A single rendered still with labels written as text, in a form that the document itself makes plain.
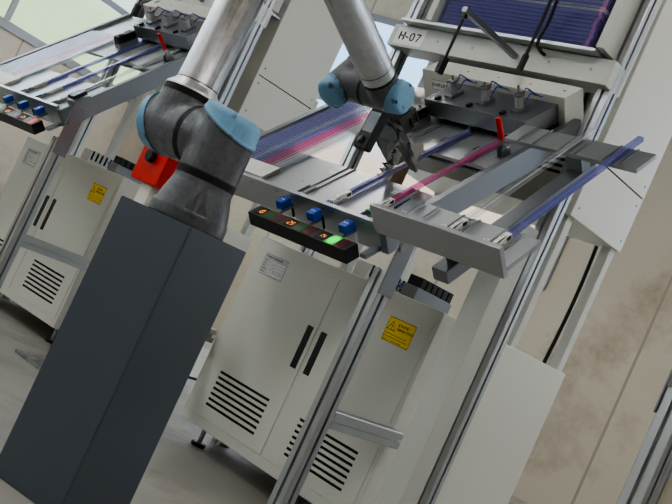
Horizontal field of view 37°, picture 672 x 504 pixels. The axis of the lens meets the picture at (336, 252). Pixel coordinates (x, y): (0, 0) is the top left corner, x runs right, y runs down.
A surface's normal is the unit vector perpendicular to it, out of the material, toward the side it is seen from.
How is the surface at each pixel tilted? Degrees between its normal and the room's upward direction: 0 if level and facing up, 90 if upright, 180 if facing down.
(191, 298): 90
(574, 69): 90
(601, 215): 90
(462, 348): 90
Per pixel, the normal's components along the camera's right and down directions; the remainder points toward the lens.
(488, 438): 0.67, 0.28
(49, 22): 0.79, 0.33
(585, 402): -0.45, -0.25
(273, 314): -0.61, -0.32
